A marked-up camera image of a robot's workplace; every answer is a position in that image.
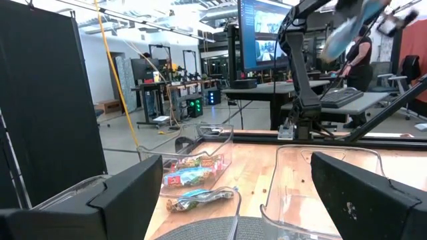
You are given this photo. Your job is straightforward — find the black partition panel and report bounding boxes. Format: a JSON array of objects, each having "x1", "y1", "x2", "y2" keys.
[{"x1": 0, "y1": 0, "x2": 108, "y2": 209}]

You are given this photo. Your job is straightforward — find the black backlit keyboard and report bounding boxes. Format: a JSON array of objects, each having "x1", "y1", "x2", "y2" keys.
[{"x1": 319, "y1": 87, "x2": 365, "y2": 109}]

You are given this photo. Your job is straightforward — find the yellow hanging cable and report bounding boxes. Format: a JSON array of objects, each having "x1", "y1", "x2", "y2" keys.
[{"x1": 93, "y1": 0, "x2": 141, "y2": 149}]

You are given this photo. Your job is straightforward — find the black office chair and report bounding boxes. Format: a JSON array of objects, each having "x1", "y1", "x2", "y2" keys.
[{"x1": 368, "y1": 54, "x2": 422, "y2": 121}]

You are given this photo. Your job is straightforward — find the grey desk top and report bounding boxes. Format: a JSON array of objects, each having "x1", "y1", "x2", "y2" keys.
[{"x1": 220, "y1": 79, "x2": 332, "y2": 131}]

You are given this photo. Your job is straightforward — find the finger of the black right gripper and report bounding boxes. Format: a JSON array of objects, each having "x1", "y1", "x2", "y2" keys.
[
  {"x1": 335, "y1": 0, "x2": 368, "y2": 20},
  {"x1": 376, "y1": 9, "x2": 420, "y2": 38}
]

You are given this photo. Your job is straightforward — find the blue red-edged granola bar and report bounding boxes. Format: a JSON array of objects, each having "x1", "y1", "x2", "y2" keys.
[{"x1": 162, "y1": 166, "x2": 218, "y2": 187}]

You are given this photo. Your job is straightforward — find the wooden box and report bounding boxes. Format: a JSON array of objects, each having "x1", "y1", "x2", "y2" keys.
[{"x1": 94, "y1": 99, "x2": 121, "y2": 115}]

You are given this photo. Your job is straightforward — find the black diagonal strut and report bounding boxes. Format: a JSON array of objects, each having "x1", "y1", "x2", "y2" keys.
[{"x1": 345, "y1": 73, "x2": 427, "y2": 143}]

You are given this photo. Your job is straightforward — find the grey keyboard tray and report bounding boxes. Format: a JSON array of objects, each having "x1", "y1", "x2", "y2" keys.
[{"x1": 280, "y1": 91, "x2": 390, "y2": 125}]

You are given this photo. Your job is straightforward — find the black coiled cable loop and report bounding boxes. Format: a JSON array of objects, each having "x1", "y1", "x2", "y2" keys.
[{"x1": 173, "y1": 135, "x2": 195, "y2": 155}]

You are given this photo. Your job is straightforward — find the black aluminium table frame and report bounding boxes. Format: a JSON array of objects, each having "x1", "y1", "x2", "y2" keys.
[{"x1": 230, "y1": 129, "x2": 427, "y2": 150}]

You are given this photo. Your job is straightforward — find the grey round mat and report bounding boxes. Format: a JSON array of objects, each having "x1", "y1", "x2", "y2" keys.
[{"x1": 153, "y1": 215, "x2": 268, "y2": 240}]

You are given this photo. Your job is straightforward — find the black box under monitor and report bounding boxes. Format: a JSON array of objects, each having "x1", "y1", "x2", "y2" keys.
[{"x1": 230, "y1": 78, "x2": 258, "y2": 90}]

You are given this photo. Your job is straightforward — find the orange wall panel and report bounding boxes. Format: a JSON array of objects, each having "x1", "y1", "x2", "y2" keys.
[{"x1": 398, "y1": 19, "x2": 427, "y2": 101}]

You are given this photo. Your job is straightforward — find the narrow clear plastic bin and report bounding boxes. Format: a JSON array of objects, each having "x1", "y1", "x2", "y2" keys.
[{"x1": 31, "y1": 173, "x2": 243, "y2": 240}]

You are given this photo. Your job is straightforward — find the black computer monitor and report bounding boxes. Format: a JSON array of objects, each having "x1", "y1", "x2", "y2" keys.
[{"x1": 237, "y1": 0, "x2": 296, "y2": 73}]

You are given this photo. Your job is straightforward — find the person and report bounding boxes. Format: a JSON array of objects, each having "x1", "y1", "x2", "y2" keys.
[{"x1": 332, "y1": 25, "x2": 374, "y2": 129}]

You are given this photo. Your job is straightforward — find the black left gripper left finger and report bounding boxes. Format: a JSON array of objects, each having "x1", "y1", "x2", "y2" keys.
[{"x1": 0, "y1": 155, "x2": 164, "y2": 240}]

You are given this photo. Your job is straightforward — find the computer with green lights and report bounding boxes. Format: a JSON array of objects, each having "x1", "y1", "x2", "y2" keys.
[{"x1": 185, "y1": 96, "x2": 204, "y2": 119}]

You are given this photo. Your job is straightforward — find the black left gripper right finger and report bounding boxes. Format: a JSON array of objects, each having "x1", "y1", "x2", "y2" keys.
[{"x1": 310, "y1": 151, "x2": 427, "y2": 240}]

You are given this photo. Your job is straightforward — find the computer with blue lights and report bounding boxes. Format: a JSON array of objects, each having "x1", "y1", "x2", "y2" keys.
[{"x1": 206, "y1": 89, "x2": 222, "y2": 106}]

